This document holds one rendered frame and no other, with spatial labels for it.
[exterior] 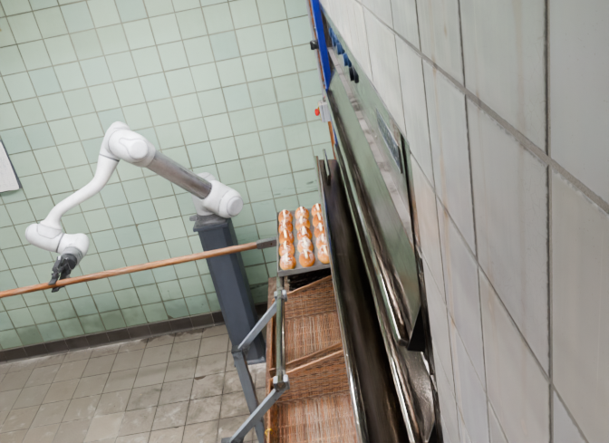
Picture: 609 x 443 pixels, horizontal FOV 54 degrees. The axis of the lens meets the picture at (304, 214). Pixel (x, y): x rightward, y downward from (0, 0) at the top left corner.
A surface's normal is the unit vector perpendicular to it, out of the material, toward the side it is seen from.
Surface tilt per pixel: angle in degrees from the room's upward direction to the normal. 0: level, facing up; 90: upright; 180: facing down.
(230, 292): 90
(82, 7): 90
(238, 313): 90
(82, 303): 90
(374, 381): 9
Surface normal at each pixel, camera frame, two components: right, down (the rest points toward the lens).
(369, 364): -0.03, -0.90
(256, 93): 0.04, 0.43
